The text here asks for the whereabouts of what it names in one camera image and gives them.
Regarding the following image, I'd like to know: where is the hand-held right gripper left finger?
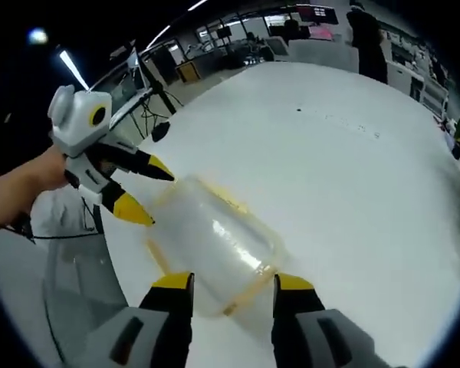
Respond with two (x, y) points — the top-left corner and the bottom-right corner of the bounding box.
(84, 271), (196, 368)

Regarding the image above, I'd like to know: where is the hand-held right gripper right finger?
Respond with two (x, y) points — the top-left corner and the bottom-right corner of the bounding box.
(271, 273), (398, 368)

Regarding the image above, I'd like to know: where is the clear plastic food container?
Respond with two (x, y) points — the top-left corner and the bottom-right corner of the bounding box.
(143, 174), (291, 319)

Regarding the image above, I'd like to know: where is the person's left hand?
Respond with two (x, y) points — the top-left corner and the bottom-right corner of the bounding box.
(22, 147), (71, 195)

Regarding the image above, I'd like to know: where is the black computer mouse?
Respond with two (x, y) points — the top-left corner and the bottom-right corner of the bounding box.
(150, 120), (172, 143)

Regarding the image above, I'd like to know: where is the white shirt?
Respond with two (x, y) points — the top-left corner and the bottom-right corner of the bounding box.
(30, 186), (103, 238)

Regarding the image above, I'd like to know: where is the black tripod stand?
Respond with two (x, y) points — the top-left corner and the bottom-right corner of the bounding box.
(128, 40), (187, 116)

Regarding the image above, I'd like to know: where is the yellow cabinet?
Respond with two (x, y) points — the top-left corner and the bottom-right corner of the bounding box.
(175, 61), (202, 84)

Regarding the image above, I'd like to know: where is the white partition panel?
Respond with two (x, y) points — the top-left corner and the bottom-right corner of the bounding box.
(289, 38), (360, 74)

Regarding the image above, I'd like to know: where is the black cable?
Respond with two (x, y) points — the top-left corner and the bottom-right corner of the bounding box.
(0, 214), (104, 245)

